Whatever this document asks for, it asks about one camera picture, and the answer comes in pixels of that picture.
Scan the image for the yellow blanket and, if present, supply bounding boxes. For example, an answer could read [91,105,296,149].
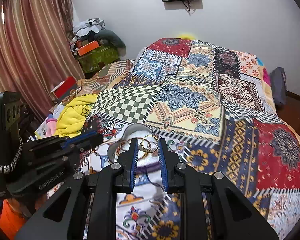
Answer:
[54,94,99,138]

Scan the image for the red box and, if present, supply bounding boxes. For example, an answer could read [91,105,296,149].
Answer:
[51,77,78,99]

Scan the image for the orange box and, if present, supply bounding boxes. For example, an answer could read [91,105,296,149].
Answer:
[77,41,100,56]

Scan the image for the beaded bracelet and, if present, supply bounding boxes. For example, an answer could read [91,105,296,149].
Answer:
[116,139,132,155]

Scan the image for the patchwork printed blanket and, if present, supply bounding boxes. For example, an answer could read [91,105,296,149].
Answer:
[82,37,300,240]

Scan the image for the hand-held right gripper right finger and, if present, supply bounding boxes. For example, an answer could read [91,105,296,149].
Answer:
[158,138,279,240]

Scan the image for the orange cloth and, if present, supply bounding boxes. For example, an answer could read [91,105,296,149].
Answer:
[0,199,25,233]

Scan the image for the small metal ring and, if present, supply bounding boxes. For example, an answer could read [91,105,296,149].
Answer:
[142,134,160,153]

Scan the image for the heart-shaped jewelry box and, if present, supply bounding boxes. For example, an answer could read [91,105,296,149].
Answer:
[107,124,165,174]

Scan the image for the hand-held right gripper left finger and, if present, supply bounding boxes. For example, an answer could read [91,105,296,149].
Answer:
[15,138,140,240]

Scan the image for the pink cloth item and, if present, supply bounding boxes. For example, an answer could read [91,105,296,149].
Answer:
[45,119,59,137]

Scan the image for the dark grey bag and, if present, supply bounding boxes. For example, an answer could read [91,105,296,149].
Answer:
[269,67,287,107]

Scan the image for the pile of clothes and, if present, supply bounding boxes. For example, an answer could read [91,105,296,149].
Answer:
[72,19,105,42]

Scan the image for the black white braided cord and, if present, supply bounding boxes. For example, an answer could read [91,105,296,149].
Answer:
[0,136,23,173]

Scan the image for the striped brown curtain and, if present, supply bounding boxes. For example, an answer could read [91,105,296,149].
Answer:
[0,0,85,120]

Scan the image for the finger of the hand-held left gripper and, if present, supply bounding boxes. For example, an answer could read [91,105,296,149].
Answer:
[59,131,103,147]
[65,134,105,155]

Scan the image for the yellow plush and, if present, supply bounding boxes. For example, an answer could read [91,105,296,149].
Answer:
[175,32,197,40]

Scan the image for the black cables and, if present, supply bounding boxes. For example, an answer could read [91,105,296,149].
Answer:
[182,0,196,13]

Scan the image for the striped brown quilt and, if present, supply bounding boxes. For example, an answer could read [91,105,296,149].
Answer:
[62,59,135,105]

